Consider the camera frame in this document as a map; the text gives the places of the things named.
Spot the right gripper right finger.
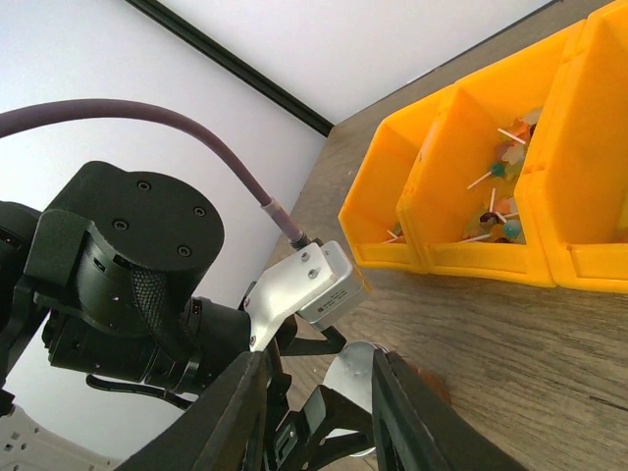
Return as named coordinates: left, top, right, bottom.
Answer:
left=372, top=349, right=524, bottom=470

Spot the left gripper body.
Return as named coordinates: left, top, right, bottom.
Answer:
left=43, top=279, right=251, bottom=407

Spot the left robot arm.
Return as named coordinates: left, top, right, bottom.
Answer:
left=1, top=162, right=374, bottom=470

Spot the orange bin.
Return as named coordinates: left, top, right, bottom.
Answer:
left=339, top=85, right=453, bottom=274
left=397, top=22, right=584, bottom=287
left=524, top=1, right=627, bottom=293

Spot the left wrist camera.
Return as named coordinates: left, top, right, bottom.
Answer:
left=244, top=240, right=370, bottom=351

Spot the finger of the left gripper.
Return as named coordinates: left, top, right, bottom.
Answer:
left=262, top=386, right=374, bottom=470
left=274, top=315, right=346, bottom=377

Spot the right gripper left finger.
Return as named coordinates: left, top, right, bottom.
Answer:
left=118, top=352, right=267, bottom=471

